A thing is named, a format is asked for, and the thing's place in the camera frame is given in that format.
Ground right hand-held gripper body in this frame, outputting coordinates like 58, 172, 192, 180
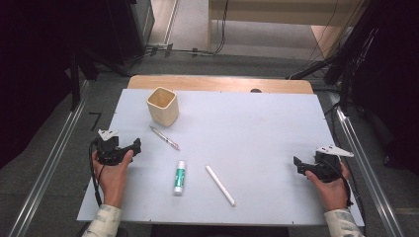
305, 145, 355, 184

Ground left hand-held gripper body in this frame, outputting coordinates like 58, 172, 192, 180
93, 128, 132, 167

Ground clear ballpoint pen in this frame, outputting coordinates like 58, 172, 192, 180
149, 125, 181, 152

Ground beige square pen holder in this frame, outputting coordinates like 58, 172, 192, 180
146, 86, 180, 127

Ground green and white glue stick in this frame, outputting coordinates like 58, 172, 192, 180
173, 160, 187, 197

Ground white pen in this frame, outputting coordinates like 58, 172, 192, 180
205, 165, 237, 207

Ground person's right hand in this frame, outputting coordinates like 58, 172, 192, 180
304, 161, 352, 211

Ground person's left hand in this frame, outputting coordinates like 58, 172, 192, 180
92, 149, 134, 209

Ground white board sheet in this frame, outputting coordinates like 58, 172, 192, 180
76, 88, 365, 227

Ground black metal stand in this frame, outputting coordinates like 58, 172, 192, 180
286, 0, 379, 113
67, 48, 131, 112

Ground wooden table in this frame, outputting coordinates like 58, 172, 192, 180
126, 74, 314, 95

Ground dark cabinet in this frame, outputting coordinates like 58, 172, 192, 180
105, 0, 156, 65

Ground light wooden furniture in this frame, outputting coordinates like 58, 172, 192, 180
208, 0, 367, 58

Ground right hand-held gripper cable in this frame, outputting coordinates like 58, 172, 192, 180
325, 159, 355, 207

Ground hand-held gripper cable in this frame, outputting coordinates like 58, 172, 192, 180
88, 137, 104, 207
325, 159, 355, 207

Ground left hand-held gripper cable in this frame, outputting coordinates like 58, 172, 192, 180
88, 137, 104, 207

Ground aluminium floor rail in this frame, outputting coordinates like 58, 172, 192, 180
8, 80, 91, 237
329, 92, 406, 237

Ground floor cables with plugs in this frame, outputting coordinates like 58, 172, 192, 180
125, 42, 211, 70

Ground black hanging cable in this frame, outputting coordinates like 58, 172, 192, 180
210, 0, 230, 55

